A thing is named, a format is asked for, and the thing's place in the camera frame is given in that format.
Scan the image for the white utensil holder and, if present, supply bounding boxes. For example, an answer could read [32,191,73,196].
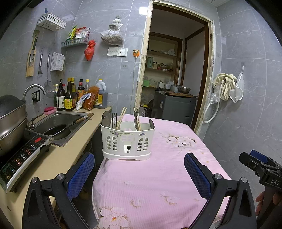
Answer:
[101,122,155,161]

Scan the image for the metal peeler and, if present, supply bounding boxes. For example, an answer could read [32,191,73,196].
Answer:
[112,113,117,129]

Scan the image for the steel spoon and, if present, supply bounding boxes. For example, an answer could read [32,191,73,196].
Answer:
[149,119,155,129]
[101,111,111,127]

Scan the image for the right hand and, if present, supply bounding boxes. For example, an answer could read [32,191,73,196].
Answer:
[255,190,282,216]

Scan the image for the beige countertop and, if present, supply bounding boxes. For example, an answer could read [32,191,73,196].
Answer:
[1,106,112,228]

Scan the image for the induction cooker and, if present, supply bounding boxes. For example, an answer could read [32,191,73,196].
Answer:
[1,130,54,193]

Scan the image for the pink floral tablecloth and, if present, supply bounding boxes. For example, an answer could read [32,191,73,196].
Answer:
[92,119,228,228]

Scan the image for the clear plastic bag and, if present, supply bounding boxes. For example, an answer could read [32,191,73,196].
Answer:
[229,65,245,103]

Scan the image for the black frying pan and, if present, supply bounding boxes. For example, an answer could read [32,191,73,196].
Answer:
[43,115,88,140]

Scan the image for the chrome faucet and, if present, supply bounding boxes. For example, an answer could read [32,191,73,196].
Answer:
[22,83,47,130]

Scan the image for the cream rubber gloves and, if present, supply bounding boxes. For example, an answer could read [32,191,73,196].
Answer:
[212,73,237,101]

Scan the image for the grey refrigerator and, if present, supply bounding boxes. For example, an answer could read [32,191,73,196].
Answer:
[151,91,197,126]

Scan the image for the steel sink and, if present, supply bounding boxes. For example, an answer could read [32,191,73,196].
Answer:
[30,111,94,146]

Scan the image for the pink sponge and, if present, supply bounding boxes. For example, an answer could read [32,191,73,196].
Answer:
[44,107,57,115]

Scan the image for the large steel wok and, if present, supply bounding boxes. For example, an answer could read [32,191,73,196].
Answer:
[0,95,27,156]

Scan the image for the steel bowl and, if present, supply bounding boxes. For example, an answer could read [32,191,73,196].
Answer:
[179,86,191,94]

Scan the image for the white snack packet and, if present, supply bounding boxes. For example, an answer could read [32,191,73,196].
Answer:
[76,93,92,111]

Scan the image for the dark sauce bottle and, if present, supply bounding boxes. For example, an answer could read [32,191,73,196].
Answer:
[56,79,66,111]
[64,78,74,111]

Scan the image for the steel pot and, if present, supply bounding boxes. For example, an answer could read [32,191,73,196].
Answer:
[170,83,179,92]

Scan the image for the orange spice packet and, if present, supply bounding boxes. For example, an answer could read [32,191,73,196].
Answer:
[83,86,99,111]

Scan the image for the large soy sauce jug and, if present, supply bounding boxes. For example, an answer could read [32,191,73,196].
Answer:
[94,78,108,109]

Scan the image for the red cap sauce bottle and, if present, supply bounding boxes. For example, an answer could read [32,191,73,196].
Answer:
[77,79,85,101]

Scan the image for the yellow cap clear bottle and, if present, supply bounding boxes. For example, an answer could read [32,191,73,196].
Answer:
[84,79,90,93]

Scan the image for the green box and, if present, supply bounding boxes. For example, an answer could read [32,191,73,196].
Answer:
[143,80,150,87]

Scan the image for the white tissue box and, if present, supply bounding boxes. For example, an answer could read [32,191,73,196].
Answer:
[50,52,65,71]

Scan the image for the wooden knife holder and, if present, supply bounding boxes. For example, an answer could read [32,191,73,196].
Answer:
[26,30,40,77]

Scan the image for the wooden door frame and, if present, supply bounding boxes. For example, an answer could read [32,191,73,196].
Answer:
[134,1,216,135]

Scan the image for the wire mesh strainer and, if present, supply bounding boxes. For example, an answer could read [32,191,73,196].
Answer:
[44,53,54,98]

